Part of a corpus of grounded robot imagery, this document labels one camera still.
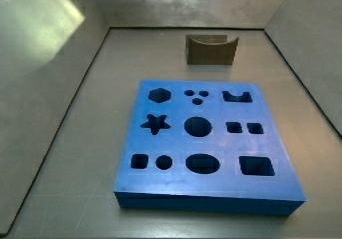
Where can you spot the blue shape sorting board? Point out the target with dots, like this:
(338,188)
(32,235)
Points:
(203,151)

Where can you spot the grey curved block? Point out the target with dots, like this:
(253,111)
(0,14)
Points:
(210,49)

